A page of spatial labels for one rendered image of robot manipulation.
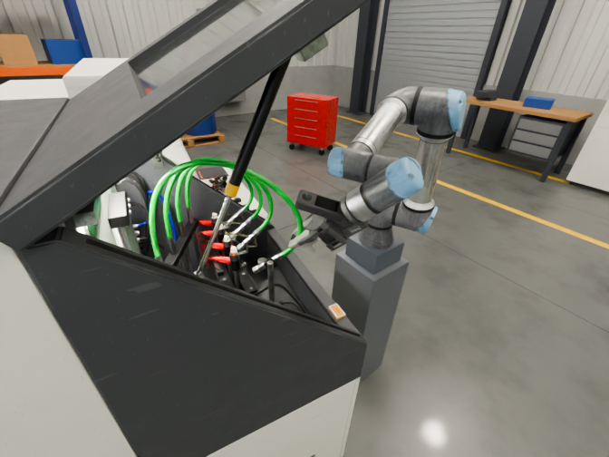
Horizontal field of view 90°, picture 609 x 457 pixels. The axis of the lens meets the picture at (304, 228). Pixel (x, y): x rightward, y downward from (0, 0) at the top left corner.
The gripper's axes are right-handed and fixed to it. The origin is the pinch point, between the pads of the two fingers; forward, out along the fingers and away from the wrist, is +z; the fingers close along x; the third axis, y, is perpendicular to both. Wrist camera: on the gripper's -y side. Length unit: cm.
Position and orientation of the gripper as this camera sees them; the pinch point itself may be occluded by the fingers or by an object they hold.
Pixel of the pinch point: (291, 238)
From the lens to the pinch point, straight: 80.4
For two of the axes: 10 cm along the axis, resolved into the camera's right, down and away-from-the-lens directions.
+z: -6.7, 4.3, 6.0
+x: 1.7, -7.0, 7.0
